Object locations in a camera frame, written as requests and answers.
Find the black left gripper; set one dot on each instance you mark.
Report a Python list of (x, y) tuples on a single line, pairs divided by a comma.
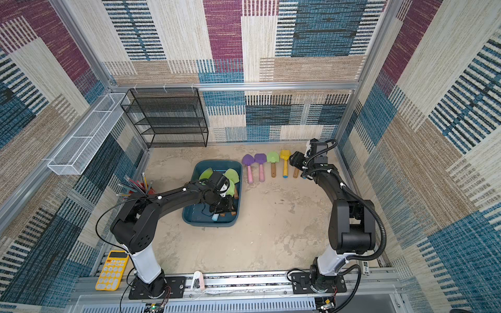
[(229, 207)]

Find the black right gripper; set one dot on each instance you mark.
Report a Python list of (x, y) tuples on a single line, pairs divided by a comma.
[(297, 159)]

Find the green shovel wooden handle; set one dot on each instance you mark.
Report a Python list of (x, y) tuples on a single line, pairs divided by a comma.
[(273, 158)]

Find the purple shovel pink handle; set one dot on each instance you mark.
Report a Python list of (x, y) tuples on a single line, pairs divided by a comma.
[(261, 159), (248, 161)]

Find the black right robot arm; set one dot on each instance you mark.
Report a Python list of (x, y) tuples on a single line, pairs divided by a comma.
[(355, 232)]

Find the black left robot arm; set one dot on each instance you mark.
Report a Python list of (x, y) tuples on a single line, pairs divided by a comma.
[(136, 223)]

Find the teal plastic storage box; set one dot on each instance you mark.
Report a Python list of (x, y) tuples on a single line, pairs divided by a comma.
[(199, 215)]

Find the white pink clip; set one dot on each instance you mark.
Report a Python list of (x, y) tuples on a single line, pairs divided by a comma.
[(198, 283)]

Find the red pencil holder cup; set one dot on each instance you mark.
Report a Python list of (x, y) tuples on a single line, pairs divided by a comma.
[(130, 187)]

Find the white black stapler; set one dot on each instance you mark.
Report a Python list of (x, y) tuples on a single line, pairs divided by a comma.
[(366, 268)]

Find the yellow calculator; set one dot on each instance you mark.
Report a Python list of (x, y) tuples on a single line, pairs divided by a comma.
[(112, 271)]

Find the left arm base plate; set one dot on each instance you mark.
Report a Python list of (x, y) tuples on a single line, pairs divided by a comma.
[(172, 287)]

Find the black wire shelf rack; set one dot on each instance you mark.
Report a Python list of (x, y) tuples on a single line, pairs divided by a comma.
[(167, 117)]

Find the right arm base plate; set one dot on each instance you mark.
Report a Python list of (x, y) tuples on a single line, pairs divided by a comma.
[(301, 284)]

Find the white mesh wall basket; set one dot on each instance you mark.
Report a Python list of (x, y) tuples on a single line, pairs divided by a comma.
[(75, 155)]

